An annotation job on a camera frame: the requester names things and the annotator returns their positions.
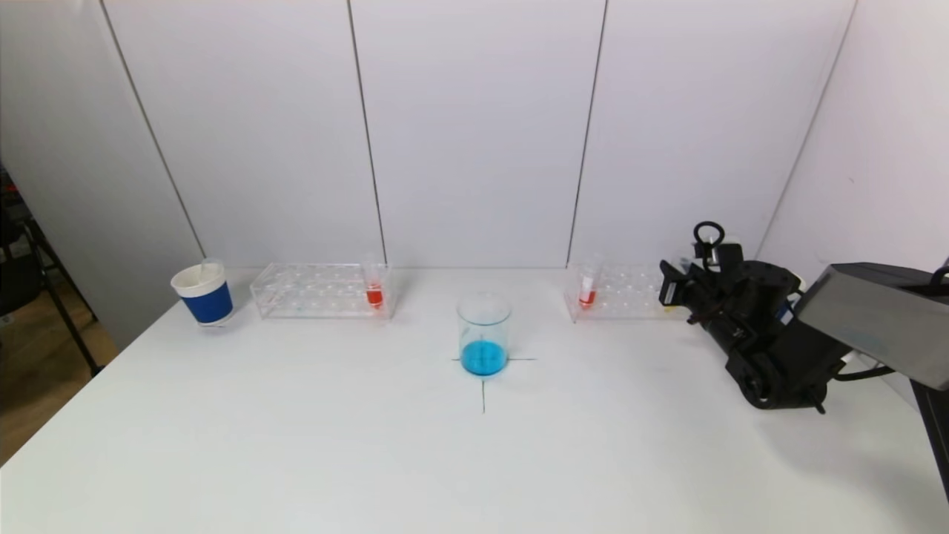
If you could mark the clear acrylic test tube rack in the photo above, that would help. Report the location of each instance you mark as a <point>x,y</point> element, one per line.
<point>630,295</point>
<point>319,295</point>

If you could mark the blue pigment test tube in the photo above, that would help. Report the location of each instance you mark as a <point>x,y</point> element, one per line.
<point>211,268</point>

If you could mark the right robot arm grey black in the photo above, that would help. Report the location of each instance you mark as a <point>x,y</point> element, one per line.
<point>875,319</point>

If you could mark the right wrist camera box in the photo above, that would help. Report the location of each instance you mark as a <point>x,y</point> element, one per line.
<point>730,256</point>

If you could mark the clear glass beaker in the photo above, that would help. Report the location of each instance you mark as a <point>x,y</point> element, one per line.
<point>483,348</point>

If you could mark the blue white paper cup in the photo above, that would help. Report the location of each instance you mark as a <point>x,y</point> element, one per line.
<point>209,305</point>
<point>795,285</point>

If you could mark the red pigment test tube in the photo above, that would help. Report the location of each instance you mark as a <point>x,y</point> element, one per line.
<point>374,297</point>

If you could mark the red pigment tube white label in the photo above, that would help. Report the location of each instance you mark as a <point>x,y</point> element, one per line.
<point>586,298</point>

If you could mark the black chair frame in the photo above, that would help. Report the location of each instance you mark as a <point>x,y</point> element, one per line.
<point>15,285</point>

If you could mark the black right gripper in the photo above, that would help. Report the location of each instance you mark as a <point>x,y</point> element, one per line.
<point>672,292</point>

